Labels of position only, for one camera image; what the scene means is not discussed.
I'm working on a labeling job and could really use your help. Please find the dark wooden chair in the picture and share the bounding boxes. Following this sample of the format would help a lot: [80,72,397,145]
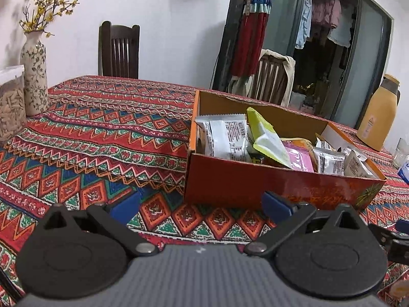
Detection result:
[98,21,140,80]

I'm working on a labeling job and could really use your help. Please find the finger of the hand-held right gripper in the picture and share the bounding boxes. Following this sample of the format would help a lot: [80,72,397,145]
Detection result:
[369,220,409,264]

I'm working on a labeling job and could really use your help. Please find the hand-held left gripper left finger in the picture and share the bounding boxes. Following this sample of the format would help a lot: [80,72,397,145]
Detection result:
[40,192,159,258]

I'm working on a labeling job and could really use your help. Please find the dark sliding glass door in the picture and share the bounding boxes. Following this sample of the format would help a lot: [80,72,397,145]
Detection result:
[211,0,393,128]

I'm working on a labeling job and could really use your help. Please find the white plastic bin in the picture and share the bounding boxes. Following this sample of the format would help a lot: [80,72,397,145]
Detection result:
[289,92,304,109]

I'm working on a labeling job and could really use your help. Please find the red tassel hanging decoration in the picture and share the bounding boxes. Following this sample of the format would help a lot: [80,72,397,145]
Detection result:
[231,0,273,77]

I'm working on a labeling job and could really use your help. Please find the beige cloth bag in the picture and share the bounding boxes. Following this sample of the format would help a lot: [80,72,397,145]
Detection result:
[228,75,254,95]

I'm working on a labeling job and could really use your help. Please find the beige cloth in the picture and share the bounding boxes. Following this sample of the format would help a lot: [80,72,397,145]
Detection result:
[260,49,296,106]

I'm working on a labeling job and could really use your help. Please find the pink hanging garment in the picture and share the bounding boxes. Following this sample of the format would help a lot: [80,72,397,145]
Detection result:
[311,0,342,28]

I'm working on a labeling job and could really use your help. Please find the blue white tissue pack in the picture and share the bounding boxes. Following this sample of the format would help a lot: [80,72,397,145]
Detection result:
[398,161,409,184]

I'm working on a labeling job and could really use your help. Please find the floral ceramic vase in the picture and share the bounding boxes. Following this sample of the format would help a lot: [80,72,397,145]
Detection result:
[20,31,49,116]

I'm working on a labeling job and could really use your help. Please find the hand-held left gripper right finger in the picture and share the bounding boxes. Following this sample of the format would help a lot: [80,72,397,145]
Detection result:
[244,191,368,258]

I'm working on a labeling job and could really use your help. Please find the pink snack packet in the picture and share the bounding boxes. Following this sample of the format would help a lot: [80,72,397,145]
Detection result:
[283,144,316,173]

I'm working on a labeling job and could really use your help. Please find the light wooden chair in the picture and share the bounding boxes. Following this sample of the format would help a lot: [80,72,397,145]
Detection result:
[251,49,296,106]

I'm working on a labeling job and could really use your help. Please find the white hanging garment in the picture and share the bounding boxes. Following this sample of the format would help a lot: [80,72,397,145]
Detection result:
[327,9,354,47]

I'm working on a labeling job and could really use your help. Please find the yellow thermos jug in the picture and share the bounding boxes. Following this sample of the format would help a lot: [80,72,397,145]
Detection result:
[356,73,401,151]

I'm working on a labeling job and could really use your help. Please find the light blue hanging garment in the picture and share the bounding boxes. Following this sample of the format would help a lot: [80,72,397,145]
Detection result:
[294,0,313,50]

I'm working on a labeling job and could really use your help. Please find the black wall cable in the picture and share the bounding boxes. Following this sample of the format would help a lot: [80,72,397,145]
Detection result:
[211,56,220,87]

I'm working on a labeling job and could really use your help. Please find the orange cardboard box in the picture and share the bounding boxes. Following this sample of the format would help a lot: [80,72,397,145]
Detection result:
[184,90,387,211]

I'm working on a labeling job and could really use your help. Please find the yellow flower branches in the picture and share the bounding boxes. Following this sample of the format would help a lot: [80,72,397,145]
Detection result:
[19,0,106,37]

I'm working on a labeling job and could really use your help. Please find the clear seed container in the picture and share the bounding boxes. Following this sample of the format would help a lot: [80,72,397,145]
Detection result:
[0,65,28,144]

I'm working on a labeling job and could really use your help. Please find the green snack packet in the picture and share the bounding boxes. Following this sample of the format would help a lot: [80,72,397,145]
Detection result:
[247,107,294,169]

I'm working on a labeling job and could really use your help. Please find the clear drinking glass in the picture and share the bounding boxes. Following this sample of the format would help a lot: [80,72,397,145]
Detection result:
[392,137,409,168]

